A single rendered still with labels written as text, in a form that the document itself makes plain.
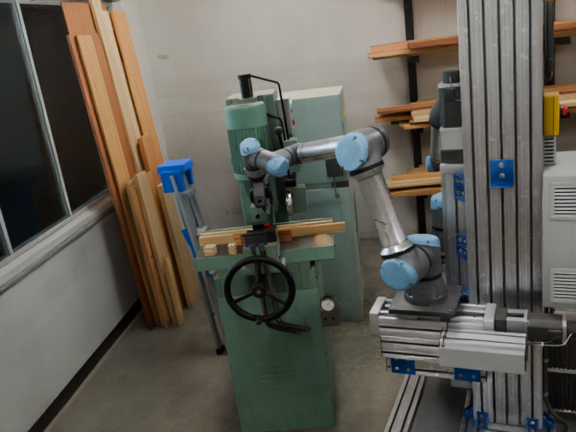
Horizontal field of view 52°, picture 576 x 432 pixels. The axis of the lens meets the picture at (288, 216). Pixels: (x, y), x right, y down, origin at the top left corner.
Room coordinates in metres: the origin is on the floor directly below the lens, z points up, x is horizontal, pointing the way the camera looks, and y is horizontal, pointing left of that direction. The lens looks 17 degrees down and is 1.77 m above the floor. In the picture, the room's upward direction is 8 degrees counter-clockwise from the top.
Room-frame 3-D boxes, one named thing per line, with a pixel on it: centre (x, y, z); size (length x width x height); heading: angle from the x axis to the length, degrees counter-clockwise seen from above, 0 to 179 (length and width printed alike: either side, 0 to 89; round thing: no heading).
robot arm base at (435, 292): (1.89, -0.45, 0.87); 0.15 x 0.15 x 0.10
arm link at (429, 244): (1.88, -0.44, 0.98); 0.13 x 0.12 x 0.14; 139
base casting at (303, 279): (2.62, 0.11, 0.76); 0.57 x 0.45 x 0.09; 174
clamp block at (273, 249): (2.31, 0.13, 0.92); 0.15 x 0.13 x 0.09; 84
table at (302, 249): (2.39, 0.12, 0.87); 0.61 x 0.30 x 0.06; 84
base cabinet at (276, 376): (2.62, 0.11, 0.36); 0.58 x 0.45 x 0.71; 174
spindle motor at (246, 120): (2.50, 0.12, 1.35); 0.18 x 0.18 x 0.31
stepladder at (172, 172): (3.24, 0.54, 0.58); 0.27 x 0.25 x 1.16; 78
